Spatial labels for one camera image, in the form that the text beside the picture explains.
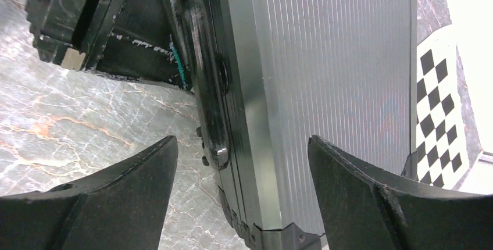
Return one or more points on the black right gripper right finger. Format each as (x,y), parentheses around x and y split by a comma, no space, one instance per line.
(366,207)

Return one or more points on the black poker case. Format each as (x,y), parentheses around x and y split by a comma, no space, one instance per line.
(270,74)

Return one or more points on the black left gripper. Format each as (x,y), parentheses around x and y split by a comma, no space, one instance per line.
(128,40)

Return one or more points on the black white chessboard mat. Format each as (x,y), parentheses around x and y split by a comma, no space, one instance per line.
(442,158)

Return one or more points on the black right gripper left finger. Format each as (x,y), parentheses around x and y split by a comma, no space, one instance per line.
(122,206)

